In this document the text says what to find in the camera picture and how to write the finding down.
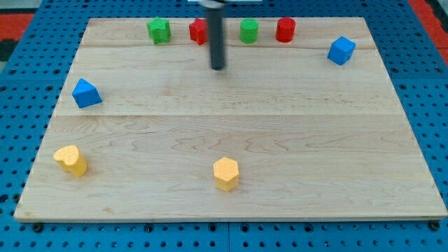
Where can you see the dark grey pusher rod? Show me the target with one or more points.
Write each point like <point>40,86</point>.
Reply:
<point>214,16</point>

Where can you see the light wooden board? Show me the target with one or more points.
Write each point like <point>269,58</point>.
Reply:
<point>314,141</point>

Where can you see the yellow hexagon block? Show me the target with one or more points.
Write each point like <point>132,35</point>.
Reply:
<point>226,174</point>

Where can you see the blue cube block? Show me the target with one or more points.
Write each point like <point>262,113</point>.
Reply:
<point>341,50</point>

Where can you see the blue triangular prism block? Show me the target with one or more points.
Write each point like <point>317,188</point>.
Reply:
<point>85,94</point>

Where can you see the red cylinder block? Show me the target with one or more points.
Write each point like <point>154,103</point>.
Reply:
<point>285,29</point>

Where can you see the green cylinder block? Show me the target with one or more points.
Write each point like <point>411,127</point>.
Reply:
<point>248,30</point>

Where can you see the yellow heart block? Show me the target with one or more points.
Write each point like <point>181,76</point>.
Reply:
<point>71,160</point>

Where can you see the green star block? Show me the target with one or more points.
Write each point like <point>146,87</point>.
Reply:
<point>159,30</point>

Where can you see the red star block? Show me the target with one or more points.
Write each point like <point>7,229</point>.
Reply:
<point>198,31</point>

